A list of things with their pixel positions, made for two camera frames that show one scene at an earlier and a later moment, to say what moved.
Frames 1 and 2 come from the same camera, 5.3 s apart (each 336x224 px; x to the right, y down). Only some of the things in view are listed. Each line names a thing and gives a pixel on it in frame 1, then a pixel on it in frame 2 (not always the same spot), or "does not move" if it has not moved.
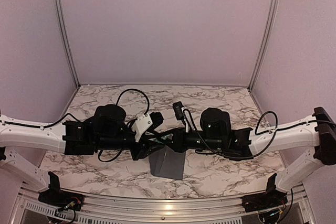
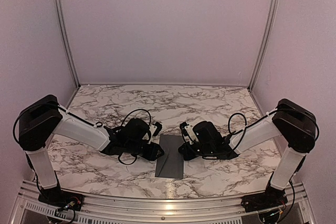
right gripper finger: (170, 138) -> (189, 151)
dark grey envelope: (166, 163) does not move
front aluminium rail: (296, 207) does not move
